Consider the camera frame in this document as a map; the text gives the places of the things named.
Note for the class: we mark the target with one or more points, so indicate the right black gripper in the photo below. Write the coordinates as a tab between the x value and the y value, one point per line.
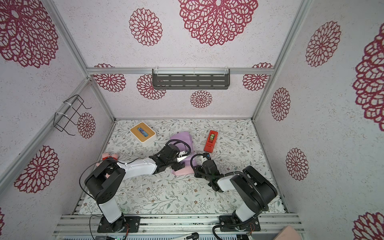
205	163

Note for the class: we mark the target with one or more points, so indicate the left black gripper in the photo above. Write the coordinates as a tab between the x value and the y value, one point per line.
179	166

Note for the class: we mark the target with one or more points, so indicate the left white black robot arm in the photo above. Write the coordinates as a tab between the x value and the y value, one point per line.
107	177

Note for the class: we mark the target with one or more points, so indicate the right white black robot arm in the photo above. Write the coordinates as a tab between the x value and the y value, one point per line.
254	189

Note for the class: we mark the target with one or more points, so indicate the white box with wooden lid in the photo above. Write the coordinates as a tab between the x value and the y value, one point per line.
145	142

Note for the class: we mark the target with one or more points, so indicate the red tape dispenser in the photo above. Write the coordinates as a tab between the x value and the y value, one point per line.
211	141

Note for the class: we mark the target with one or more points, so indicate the blue item on wooden lid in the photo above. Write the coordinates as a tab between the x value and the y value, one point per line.
143	132

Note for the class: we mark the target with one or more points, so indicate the pink plush toy red dress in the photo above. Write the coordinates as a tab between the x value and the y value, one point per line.
106	156

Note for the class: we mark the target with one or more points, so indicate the pink object bottom right corner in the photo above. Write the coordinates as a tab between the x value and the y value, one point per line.
288	233

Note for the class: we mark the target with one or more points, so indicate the black knob handle front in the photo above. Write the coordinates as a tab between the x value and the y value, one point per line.
192	236

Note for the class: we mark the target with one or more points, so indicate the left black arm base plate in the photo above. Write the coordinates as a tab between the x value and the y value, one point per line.
121	225

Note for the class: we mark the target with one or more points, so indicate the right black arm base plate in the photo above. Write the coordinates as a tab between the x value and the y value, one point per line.
233	224

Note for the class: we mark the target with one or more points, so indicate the grey slotted wall shelf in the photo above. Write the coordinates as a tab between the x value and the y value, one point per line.
191	80

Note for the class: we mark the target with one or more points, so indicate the black wire wall rack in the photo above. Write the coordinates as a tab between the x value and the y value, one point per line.
65	117

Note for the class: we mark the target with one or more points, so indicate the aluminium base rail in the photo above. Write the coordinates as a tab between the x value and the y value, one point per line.
264	226

